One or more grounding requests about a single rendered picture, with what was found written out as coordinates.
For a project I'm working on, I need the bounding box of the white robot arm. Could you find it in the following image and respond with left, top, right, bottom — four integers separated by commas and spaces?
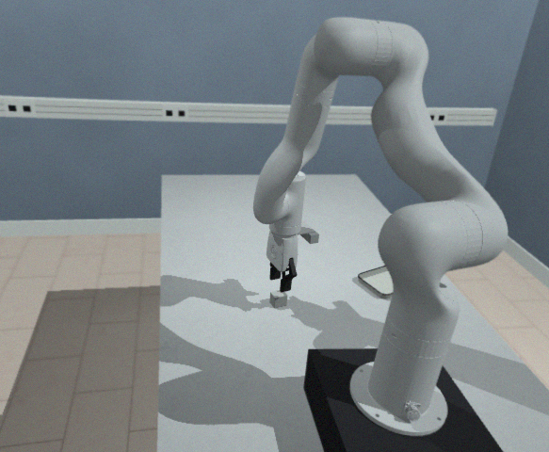
253, 17, 508, 436

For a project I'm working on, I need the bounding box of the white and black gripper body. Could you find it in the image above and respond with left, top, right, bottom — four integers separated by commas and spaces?
266, 231, 298, 272

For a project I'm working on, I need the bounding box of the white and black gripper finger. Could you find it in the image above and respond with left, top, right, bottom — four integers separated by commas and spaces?
269, 262, 281, 280
280, 258, 297, 292

